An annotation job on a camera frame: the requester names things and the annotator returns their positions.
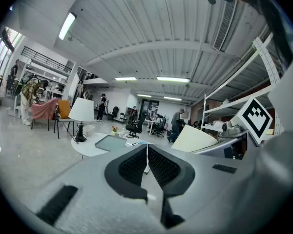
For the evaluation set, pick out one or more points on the white plastic box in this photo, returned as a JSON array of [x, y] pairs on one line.
[[89, 130]]

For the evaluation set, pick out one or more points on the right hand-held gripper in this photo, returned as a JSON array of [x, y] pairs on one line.
[[256, 121]]

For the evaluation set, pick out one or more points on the ceiling tube light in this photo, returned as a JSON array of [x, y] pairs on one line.
[[67, 25], [125, 78], [172, 98], [173, 79], [144, 95]]

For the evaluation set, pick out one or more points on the ceiling air vent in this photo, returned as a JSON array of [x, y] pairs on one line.
[[224, 25]]

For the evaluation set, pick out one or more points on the white shelving unit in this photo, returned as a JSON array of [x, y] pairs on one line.
[[51, 77]]

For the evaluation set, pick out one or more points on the black folding chair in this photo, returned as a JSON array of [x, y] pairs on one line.
[[122, 118]]

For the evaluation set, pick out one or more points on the white desk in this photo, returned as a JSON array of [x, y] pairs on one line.
[[151, 123]]

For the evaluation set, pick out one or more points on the black high-back office chair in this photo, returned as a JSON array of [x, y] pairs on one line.
[[136, 125]]

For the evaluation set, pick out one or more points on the cream ceramic mug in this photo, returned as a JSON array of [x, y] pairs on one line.
[[193, 139]]

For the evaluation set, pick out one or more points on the round white side table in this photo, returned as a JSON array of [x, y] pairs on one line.
[[88, 147]]

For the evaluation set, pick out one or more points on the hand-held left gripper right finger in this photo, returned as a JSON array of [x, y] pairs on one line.
[[168, 172]]

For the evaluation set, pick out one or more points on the chair with orange cushion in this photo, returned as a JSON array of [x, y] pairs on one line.
[[63, 111]]

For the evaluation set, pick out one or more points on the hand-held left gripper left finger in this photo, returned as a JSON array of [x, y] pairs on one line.
[[127, 169]]

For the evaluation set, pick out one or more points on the pink cloth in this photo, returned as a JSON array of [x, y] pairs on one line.
[[44, 110]]

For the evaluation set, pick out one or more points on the clear water bottle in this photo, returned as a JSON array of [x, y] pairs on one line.
[[123, 132]]

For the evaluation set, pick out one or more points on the black lamp base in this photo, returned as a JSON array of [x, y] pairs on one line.
[[79, 133]]

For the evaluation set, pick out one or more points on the white metal shelf rack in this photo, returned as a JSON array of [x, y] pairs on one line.
[[234, 91]]

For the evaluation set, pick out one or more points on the white lamp shade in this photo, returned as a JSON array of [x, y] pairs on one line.
[[81, 110]]

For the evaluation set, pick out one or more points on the small flower pot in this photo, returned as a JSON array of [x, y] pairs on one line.
[[115, 129]]

